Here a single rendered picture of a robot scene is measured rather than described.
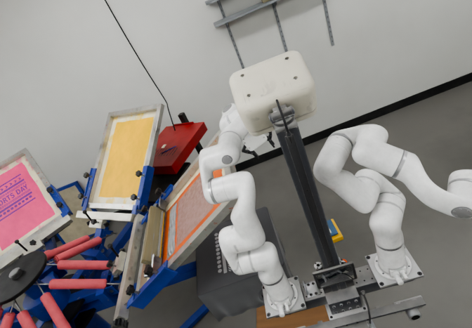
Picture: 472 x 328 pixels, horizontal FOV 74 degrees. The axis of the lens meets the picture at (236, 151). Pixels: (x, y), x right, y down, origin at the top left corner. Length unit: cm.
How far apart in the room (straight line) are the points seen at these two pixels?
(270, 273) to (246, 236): 19
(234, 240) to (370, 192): 47
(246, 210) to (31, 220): 215
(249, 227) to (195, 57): 253
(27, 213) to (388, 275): 250
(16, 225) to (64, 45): 167
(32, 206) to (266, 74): 240
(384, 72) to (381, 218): 301
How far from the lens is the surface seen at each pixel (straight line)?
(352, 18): 365
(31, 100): 384
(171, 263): 149
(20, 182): 309
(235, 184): 99
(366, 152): 95
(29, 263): 217
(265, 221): 191
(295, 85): 81
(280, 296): 131
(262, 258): 113
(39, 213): 288
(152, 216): 182
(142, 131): 248
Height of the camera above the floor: 232
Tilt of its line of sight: 32 degrees down
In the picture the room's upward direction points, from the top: 24 degrees counter-clockwise
